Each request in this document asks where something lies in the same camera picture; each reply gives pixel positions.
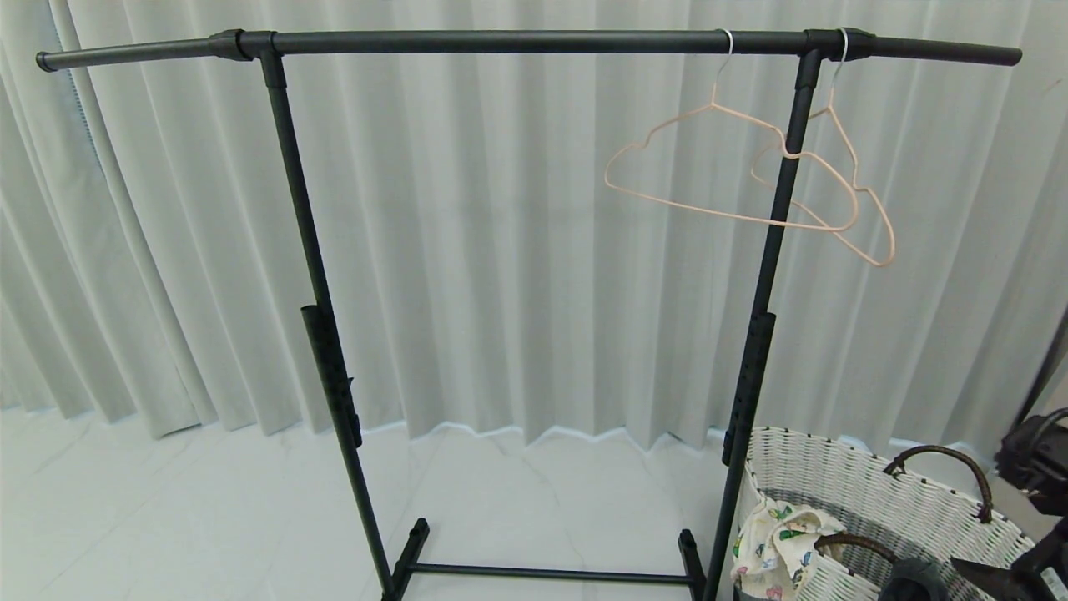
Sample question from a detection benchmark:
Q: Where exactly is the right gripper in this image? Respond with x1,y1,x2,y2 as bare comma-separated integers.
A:
951,516,1068,601

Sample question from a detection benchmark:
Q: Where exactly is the pink clothes hanger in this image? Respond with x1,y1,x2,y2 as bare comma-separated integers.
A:
604,32,860,233
749,29,897,269

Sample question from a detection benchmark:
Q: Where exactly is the white laundry basket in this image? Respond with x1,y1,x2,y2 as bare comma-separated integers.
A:
734,426,1035,601

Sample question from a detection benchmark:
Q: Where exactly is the black clothes rack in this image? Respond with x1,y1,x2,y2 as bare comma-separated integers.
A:
36,28,1024,601

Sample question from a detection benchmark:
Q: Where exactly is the cream printed garment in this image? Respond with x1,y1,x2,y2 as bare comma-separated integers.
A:
731,498,848,601

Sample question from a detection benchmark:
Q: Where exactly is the white curtain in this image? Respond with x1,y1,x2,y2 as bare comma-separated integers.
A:
0,0,1068,456

